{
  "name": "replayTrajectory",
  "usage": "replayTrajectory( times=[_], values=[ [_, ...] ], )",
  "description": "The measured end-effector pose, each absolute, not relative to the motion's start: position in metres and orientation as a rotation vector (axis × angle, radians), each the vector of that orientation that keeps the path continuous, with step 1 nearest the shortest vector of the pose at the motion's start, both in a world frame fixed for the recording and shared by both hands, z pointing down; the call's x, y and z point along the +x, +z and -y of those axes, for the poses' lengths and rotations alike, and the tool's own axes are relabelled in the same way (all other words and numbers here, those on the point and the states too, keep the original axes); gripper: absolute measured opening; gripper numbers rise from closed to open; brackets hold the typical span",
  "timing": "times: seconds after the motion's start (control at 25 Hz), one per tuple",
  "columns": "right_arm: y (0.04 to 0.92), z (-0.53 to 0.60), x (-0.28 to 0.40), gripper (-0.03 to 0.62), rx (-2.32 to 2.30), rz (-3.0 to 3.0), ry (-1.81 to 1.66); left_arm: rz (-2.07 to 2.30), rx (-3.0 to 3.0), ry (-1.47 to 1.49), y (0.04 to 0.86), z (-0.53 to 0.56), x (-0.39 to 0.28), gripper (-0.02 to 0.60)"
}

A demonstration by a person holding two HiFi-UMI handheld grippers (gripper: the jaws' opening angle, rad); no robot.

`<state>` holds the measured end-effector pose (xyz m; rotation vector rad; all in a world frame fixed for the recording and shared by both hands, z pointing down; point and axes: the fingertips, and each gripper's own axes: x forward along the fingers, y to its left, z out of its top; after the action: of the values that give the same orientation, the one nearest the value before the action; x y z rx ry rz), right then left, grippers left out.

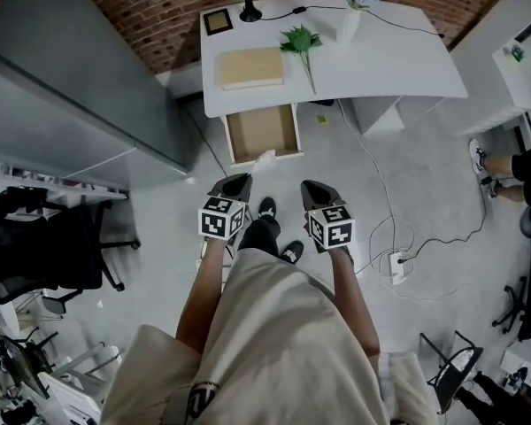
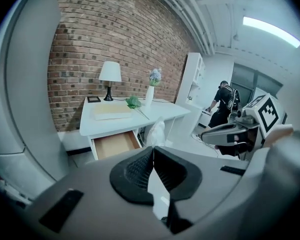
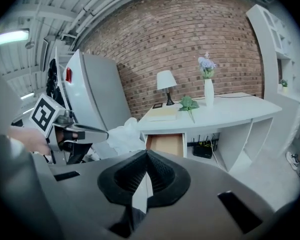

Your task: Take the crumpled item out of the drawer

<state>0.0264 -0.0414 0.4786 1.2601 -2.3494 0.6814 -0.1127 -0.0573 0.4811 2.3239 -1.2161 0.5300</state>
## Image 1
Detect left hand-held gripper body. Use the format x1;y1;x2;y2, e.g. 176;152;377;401
197;173;254;242

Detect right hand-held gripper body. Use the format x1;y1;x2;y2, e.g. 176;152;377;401
300;179;357;254

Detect white plastic bag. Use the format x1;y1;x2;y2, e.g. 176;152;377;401
250;148;279;177

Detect wooden drawer white front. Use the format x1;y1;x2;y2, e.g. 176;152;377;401
223;103;304;166

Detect person's left forearm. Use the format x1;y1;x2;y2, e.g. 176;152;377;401
175;236;227;356

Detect person's right forearm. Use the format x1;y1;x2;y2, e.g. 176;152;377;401
329;244;381;358

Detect person's right black shoe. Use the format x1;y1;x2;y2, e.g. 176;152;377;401
281;240;305;265

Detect person's black shoe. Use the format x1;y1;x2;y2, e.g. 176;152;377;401
257;196;279;220
281;240;305;265

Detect person's black trousers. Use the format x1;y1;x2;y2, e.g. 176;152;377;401
237;217;281;259

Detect person's left black shoe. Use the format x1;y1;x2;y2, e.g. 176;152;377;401
257;196;279;220

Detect white power strip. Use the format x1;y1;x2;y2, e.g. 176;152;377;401
388;250;409;286

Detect person's beige shirt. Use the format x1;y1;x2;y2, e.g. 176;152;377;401
100;248;439;425

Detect beige book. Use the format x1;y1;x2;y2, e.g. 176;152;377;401
215;46;287;91

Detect white desk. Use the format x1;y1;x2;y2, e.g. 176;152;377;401
198;0;469;136

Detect white metal rack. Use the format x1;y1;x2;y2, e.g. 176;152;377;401
0;159;129;201

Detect green artificial leaf stem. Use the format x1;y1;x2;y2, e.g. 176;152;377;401
279;24;324;96

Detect grey fridge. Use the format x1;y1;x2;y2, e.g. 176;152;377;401
0;0;191;189

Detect white cart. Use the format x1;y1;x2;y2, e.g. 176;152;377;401
39;372;103;425

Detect white shelf unit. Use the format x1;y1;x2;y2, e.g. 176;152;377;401
459;15;531;139

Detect black monitor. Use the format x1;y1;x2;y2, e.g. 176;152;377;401
0;336;52;400

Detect grey floor cable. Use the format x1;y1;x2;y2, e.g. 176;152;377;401
188;111;231;181

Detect white power cable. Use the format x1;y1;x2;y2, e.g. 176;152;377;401
335;99;426;300

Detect black power cable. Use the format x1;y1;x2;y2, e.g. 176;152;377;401
397;179;490;265

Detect black frame chair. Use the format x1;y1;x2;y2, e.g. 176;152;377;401
419;330;484;415

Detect grey metal stool frame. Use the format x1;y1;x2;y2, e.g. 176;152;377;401
48;341;123;393

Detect black picture frame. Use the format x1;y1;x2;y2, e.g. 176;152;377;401
202;7;235;37

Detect black lamp cable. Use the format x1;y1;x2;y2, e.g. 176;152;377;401
258;4;446;39

